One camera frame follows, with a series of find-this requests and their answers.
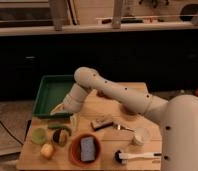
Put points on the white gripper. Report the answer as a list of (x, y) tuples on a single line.
[(68, 105)]

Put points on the yellow banana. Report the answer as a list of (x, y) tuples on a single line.
[(62, 137)]

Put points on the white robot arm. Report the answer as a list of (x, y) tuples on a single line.
[(177, 118)]

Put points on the green plastic cup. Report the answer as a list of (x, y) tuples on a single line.
[(38, 136)]

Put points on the green pepper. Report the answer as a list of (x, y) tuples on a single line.
[(60, 126)]

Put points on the green plastic tray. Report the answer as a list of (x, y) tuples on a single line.
[(52, 90)]

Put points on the brown food piece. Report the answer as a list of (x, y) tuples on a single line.
[(100, 94)]

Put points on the yellow lemon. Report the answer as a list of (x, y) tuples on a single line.
[(47, 151)]

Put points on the blue sponge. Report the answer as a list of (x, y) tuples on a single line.
[(87, 149)]

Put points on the terracotta bowl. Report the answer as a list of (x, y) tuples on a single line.
[(75, 150)]

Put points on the metal fork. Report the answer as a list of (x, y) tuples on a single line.
[(121, 127)]

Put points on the brown bowl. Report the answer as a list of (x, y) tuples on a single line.
[(128, 111)]

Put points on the white dish brush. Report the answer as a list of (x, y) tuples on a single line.
[(122, 157)]

